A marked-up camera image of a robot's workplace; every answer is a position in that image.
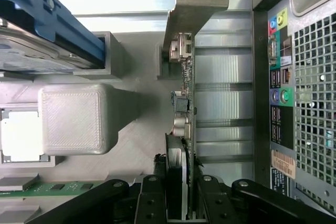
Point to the green RAM stick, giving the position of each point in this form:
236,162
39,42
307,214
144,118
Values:
52,188

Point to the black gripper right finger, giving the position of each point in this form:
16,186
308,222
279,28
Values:
218,203

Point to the hard disk with blue label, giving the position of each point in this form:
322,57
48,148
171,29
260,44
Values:
26,51

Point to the silver CPU chip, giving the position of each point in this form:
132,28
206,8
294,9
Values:
21,134

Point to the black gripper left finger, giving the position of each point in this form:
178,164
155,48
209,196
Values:
152,203

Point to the grey printed parts rack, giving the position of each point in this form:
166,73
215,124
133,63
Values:
78,119

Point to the black open PC case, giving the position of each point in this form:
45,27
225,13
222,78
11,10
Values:
315,77

